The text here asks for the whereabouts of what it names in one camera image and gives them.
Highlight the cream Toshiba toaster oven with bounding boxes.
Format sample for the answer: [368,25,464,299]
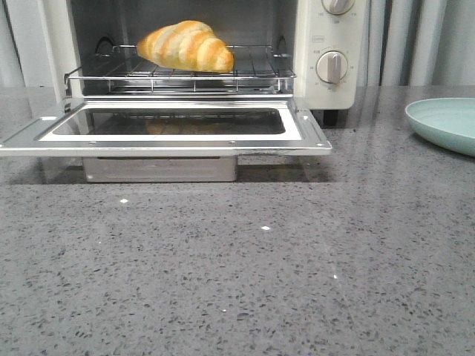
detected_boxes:
[39,1,367,111]

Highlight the metal wire oven rack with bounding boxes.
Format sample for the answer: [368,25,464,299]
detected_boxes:
[65,45,295,96]

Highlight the upper cream oven knob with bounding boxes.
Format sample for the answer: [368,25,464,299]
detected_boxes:
[321,0,355,16]

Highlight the right black oven foot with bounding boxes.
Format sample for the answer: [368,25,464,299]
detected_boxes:
[323,110,339,126]

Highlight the cream oven door handle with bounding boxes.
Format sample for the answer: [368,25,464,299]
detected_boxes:
[82,156,238,182]

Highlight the lower cream oven knob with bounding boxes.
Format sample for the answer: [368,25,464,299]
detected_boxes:
[315,50,348,84]

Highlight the golden croissant bread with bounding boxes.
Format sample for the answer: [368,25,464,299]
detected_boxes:
[137,20,235,73]

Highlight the cream oven knob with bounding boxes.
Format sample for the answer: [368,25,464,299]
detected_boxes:
[321,0,355,16]
[315,50,348,84]

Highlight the glass oven door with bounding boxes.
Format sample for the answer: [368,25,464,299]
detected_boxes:
[1,99,332,158]

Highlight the grey white curtain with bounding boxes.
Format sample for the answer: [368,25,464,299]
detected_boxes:
[1,1,474,88]

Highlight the light green plate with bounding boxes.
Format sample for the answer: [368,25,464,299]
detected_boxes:
[405,98,474,156]

